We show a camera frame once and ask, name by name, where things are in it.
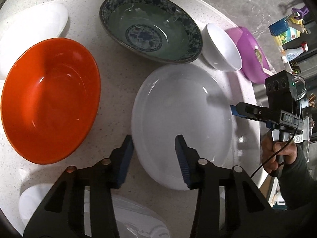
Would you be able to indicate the orange bowl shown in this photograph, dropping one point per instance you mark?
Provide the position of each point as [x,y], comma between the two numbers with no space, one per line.
[49,99]

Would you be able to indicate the person's right forearm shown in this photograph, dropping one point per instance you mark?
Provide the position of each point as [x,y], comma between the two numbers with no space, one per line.
[302,183]

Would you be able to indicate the yellow label bottle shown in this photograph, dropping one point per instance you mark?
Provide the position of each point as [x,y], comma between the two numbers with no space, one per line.
[289,36]

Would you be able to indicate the white bowl top left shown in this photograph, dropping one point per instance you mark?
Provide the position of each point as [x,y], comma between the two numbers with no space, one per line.
[32,22]

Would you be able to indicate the blue patterned green plate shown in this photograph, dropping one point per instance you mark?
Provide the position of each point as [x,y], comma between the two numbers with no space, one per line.
[146,19]

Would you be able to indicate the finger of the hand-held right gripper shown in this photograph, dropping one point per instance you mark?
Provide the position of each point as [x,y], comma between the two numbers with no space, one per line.
[250,110]

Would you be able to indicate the white spray bottle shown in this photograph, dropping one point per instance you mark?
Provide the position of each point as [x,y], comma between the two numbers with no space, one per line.
[293,53]

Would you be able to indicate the small white bowl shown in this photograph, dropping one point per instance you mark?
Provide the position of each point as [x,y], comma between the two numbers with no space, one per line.
[220,47]

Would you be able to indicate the large white plate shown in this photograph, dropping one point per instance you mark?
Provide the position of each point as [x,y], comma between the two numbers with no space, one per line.
[180,109]

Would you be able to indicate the person's right hand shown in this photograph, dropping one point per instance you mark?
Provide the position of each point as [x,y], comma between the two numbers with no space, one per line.
[267,153]

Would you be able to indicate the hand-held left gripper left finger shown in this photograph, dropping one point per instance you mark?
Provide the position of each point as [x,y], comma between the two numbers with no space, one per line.
[125,163]

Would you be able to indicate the purple hook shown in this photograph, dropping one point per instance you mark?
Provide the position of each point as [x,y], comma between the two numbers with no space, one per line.
[301,12]

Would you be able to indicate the purple plastic bowl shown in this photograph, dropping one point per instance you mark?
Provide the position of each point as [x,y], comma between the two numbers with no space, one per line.
[250,44]

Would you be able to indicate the blue sponge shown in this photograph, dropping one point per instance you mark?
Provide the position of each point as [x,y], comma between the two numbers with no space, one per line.
[278,27]

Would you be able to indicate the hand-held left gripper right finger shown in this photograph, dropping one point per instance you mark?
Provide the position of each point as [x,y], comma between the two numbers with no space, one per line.
[182,163]

